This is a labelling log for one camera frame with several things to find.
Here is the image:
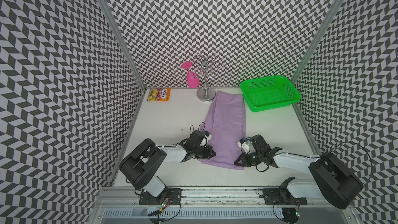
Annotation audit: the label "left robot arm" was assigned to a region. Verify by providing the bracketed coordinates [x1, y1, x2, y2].
[119, 130, 216, 198]

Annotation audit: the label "chrome cup holder stand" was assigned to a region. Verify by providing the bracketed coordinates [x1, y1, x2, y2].
[195, 55, 223, 103]

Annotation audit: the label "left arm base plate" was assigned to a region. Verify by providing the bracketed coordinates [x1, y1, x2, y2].
[139, 188, 182, 206]

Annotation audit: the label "pink plastic goblet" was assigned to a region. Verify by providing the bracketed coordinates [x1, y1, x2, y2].
[181, 61, 200, 88]

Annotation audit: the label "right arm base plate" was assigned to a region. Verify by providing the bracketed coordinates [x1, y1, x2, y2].
[260, 188, 308, 206]

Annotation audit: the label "purple long pants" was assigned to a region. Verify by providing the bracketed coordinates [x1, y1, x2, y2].
[202, 91, 246, 170]

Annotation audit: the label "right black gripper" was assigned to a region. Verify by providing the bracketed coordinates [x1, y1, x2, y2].
[234, 150, 263, 168]

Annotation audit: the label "orange candy bag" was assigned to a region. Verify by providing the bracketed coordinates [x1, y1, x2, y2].
[147, 88, 172, 102]

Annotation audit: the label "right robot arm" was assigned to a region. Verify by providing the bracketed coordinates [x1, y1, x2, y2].
[234, 135, 364, 209]

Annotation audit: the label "aluminium front rail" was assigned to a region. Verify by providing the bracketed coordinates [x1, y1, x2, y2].
[93, 186, 355, 209]

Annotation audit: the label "green plastic basket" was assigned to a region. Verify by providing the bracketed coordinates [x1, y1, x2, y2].
[240, 76, 302, 112]

